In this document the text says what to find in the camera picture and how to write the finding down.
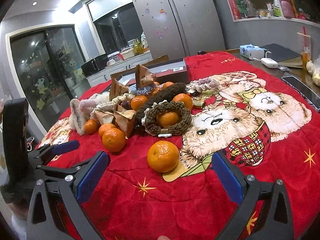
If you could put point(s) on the brown triangular snack packet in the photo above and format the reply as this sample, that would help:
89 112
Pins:
103 117
125 123
117 88
145 77

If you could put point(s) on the dark shallow box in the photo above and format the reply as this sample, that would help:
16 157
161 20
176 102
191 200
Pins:
170 76

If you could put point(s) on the kitchen window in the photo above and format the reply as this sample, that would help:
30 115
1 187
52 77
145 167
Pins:
112 30

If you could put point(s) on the wooden chair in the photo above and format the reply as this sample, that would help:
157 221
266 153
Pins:
157 60
232 50

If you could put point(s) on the bread packet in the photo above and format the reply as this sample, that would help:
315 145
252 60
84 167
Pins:
262 13

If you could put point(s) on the white wall shelf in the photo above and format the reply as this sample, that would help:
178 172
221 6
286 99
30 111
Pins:
250 19

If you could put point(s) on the red box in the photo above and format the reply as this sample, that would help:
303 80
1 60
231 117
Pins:
233 6

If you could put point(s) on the small silver object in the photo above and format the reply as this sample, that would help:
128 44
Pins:
283 68

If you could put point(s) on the black laptop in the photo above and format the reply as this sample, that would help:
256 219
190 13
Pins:
282 53

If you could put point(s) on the brown knit scrunchie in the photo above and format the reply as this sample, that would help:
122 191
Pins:
150 120

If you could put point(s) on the pink thermos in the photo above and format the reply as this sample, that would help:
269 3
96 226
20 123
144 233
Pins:
287 7

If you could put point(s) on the purple ruffled scrunchie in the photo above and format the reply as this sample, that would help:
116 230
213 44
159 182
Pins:
205 82

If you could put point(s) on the white food tub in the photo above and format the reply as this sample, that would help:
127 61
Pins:
128 53

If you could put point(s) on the black microwave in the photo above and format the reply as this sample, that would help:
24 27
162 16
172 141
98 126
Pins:
93 65

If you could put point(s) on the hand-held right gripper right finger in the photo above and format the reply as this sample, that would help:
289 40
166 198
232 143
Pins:
228 177

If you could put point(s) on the silver refrigerator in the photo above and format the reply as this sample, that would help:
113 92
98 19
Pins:
180 25

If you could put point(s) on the blue knit scrunchie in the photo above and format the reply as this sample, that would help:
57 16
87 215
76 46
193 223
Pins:
136 88

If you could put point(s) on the black hair brush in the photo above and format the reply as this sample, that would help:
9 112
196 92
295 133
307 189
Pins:
160 95

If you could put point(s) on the person's right hand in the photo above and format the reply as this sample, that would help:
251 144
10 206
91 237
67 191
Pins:
164 238

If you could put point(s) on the wooden desktop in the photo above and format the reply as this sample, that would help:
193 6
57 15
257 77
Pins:
271 73

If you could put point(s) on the white plastic bag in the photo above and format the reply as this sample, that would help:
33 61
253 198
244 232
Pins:
145 41

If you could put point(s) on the clear glass bottle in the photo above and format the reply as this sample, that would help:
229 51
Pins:
250 8

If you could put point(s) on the drink cup with straw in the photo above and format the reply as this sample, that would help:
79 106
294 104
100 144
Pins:
305 52

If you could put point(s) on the white mug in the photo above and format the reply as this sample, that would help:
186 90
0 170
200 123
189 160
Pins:
111 62

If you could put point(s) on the plastic bag of food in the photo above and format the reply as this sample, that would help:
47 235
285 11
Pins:
315 72

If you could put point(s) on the dark glossy rectangular case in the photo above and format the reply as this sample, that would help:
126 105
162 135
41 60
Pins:
300 90

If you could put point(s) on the gold foil candy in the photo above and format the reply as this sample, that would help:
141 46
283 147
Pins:
198 104

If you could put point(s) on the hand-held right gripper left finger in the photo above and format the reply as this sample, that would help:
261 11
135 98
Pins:
92 177

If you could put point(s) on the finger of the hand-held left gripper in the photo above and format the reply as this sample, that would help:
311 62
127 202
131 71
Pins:
66 147
57 170

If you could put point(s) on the green box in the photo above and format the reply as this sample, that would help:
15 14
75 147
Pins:
277 11

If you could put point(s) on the white kitchen cabinet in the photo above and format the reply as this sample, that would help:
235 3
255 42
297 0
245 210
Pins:
100 78

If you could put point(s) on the sliding glass door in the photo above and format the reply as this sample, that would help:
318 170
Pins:
50 80

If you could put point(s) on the yellow drink bottle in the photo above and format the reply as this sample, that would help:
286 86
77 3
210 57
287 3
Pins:
136 46
141 46

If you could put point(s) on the blue tissue pack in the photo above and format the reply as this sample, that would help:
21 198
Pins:
251 52

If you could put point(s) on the group of mandarins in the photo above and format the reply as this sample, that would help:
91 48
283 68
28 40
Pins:
163 157

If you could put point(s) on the green bottle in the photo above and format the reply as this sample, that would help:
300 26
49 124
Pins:
241 8

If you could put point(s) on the cream ruffled scrunchie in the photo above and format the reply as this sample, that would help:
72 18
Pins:
120 98

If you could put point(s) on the red printed blanket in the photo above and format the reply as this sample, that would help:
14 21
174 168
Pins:
150 205

